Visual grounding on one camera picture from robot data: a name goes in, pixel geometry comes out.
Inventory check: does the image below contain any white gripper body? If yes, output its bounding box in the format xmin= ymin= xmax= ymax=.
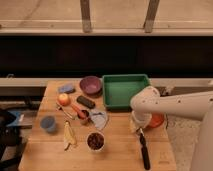
xmin=132 ymin=111 xmax=152 ymax=129

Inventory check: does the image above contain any blue black object at left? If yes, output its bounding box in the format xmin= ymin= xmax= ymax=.
xmin=0 ymin=108 xmax=22 ymax=171

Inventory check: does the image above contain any grey cloth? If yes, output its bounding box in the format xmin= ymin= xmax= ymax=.
xmin=89 ymin=109 xmax=109 ymax=130

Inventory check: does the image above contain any blue cup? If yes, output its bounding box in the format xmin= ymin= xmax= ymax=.
xmin=40 ymin=116 xmax=56 ymax=133

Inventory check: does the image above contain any red handled measuring scoop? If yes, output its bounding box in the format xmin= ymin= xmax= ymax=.
xmin=71 ymin=104 xmax=89 ymax=125

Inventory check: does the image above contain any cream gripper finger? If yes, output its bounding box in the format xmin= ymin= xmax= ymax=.
xmin=130 ymin=120 xmax=142 ymax=134

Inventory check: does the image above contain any red yellow apple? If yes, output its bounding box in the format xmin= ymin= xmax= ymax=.
xmin=58 ymin=93 xmax=71 ymax=106

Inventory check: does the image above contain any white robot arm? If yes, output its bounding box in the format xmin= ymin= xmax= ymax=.
xmin=130 ymin=86 xmax=213 ymax=171

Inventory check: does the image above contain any black rectangular block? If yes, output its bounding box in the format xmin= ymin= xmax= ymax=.
xmin=77 ymin=96 xmax=95 ymax=109

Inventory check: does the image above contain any purple bowl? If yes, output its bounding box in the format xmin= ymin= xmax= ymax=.
xmin=79 ymin=76 xmax=102 ymax=95

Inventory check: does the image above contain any metal fork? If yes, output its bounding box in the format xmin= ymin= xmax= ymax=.
xmin=56 ymin=103 xmax=75 ymax=120

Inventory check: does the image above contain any orange red bowl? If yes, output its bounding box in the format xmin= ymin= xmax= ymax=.
xmin=148 ymin=114 xmax=164 ymax=128

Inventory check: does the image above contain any blue sponge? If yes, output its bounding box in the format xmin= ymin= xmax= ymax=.
xmin=58 ymin=84 xmax=75 ymax=93

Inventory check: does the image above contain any green plastic tray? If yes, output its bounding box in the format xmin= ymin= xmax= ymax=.
xmin=102 ymin=74 xmax=150 ymax=110

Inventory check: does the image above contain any white cup with beans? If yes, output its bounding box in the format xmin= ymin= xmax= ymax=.
xmin=86 ymin=132 xmax=105 ymax=152

